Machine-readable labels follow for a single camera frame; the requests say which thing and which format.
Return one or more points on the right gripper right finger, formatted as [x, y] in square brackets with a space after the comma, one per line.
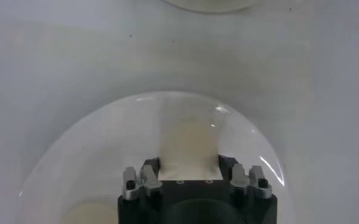
[243, 179]

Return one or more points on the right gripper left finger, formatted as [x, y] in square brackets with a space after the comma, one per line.
[142, 182]

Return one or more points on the cream electric cooker pot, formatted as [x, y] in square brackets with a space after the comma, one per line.
[212, 5]

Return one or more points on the round white plate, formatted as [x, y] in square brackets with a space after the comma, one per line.
[90, 152]

